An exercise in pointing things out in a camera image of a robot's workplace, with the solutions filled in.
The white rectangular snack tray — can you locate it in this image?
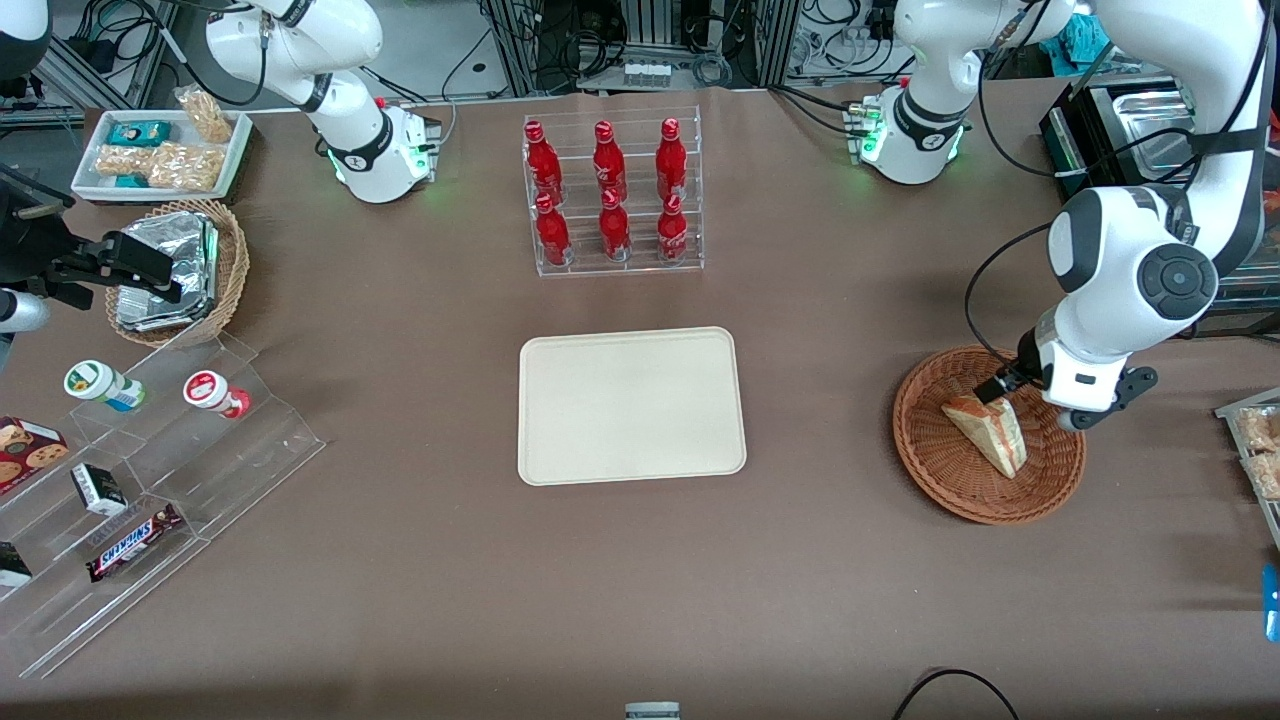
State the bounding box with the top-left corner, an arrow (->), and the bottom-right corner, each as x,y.
70,108 -> 253,204

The black food warmer cabinet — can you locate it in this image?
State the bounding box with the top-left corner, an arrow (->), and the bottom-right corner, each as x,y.
1040,75 -> 1280,336

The clear bag of puffed snacks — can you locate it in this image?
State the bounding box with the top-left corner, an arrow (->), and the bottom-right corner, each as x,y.
148,142 -> 227,193
175,86 -> 233,144
95,145 -> 156,179

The dark grey left wrist camera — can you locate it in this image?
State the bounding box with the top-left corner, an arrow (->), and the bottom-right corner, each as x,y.
1058,366 -> 1159,433

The beige rectangular tray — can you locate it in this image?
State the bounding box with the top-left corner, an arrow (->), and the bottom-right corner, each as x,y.
517,326 -> 748,488

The clear acrylic step display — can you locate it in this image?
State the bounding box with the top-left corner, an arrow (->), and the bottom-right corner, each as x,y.
0,333 -> 327,681

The red lid yogurt cup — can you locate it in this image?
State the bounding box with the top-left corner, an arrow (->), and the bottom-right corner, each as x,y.
183,370 -> 251,419

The red cola bottle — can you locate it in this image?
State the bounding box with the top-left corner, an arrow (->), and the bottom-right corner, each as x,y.
593,120 -> 628,204
598,190 -> 632,263
655,118 -> 689,201
657,193 -> 690,263
535,193 -> 573,267
525,120 -> 563,206

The black floor cable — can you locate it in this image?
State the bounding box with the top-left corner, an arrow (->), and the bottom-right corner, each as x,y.
893,668 -> 1021,720

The triangle sandwich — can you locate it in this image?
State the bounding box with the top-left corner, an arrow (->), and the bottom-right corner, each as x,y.
940,393 -> 1028,479

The tan wicker basket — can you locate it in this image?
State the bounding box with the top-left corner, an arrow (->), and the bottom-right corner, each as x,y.
105,198 -> 251,349

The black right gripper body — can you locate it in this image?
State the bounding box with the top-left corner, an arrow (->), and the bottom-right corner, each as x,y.
0,165 -> 76,289

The round brown wicker basket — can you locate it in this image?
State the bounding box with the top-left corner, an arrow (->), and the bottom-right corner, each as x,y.
893,345 -> 1088,526

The clear acrylic bottle rack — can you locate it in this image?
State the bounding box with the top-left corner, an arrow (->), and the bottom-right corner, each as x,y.
522,105 -> 706,279

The silver foil wrapped pack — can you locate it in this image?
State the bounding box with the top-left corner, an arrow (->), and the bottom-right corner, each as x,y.
115,210 -> 220,333

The aluminium frame rack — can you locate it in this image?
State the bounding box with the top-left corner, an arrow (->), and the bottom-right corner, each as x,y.
480,0 -> 801,96

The clear tray with bread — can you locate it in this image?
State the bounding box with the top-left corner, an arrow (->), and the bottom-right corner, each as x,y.
1215,388 -> 1280,551

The small black white box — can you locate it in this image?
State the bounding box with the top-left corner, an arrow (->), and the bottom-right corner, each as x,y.
70,463 -> 128,517

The green lid yogurt cup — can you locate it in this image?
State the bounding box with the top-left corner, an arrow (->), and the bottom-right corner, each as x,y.
64,360 -> 146,413

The Snickers chocolate bar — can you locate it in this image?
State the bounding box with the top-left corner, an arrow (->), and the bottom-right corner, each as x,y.
86,503 -> 184,583

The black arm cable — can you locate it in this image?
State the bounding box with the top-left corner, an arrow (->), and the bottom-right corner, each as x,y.
964,222 -> 1056,376

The red cookie box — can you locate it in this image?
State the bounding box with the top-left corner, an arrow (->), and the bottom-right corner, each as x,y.
0,416 -> 69,496

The large teal snack box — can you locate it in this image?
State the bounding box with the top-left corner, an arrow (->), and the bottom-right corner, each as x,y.
107,120 -> 173,148

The teal cloth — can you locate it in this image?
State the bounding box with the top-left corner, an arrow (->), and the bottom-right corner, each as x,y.
1063,15 -> 1111,66

